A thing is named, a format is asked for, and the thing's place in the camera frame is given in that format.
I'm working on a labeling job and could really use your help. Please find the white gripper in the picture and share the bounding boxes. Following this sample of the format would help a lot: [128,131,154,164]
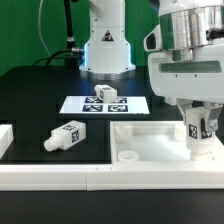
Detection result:
[148,44,224,132]

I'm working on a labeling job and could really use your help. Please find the white square tabletop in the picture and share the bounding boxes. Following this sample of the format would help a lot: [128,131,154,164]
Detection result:
[109,119,224,165]

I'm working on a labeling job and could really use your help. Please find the white AprilTag base sheet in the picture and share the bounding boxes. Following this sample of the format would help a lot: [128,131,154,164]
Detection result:
[60,96,149,114]

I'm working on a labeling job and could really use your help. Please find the white U-shaped obstacle fence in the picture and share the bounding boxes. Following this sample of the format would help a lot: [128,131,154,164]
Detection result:
[0,123,224,192]

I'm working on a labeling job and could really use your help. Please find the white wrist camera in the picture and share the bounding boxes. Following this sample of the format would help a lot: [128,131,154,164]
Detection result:
[143,25,162,52]

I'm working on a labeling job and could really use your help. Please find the black cables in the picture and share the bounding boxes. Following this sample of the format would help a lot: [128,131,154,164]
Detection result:
[32,0,86,68]

